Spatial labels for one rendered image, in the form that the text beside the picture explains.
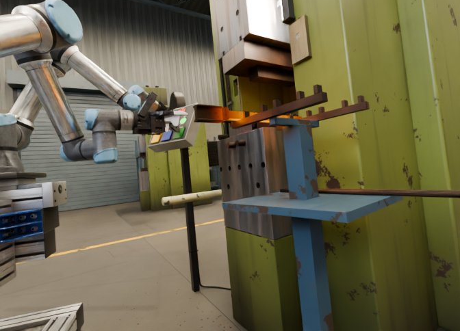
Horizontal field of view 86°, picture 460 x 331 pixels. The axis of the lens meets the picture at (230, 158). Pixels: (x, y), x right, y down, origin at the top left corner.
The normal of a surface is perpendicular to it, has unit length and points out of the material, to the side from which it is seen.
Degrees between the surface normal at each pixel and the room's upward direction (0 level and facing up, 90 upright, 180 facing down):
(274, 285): 90
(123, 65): 90
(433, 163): 90
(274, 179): 90
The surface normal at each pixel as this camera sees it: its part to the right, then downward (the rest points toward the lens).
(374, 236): 0.52, -0.09
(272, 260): -0.85, 0.05
